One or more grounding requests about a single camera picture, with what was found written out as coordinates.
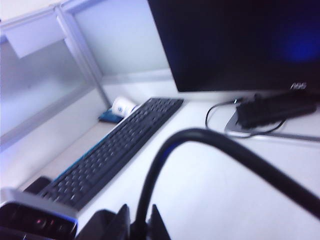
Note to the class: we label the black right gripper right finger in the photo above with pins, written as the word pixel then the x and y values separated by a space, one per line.
pixel 158 225

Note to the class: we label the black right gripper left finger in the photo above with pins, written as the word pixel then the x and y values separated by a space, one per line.
pixel 123 222

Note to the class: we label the black portable hard drive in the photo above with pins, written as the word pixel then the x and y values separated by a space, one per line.
pixel 100 225

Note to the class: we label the black computer keyboard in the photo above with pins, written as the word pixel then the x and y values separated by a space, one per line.
pixel 112 150

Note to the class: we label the dark blue flat box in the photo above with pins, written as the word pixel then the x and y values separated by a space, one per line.
pixel 107 117

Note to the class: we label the white paper cup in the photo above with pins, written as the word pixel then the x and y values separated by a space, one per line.
pixel 122 105

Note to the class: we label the silver monitor stand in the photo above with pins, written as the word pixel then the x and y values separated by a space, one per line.
pixel 232 125

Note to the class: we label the frosted glass partition panel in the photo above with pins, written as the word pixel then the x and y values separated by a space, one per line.
pixel 37 87
pixel 120 45

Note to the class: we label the black brush on stand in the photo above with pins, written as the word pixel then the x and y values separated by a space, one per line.
pixel 275 110

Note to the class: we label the black computer monitor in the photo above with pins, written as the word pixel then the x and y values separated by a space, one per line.
pixel 225 45

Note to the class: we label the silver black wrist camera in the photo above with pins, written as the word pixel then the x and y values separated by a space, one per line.
pixel 37 217

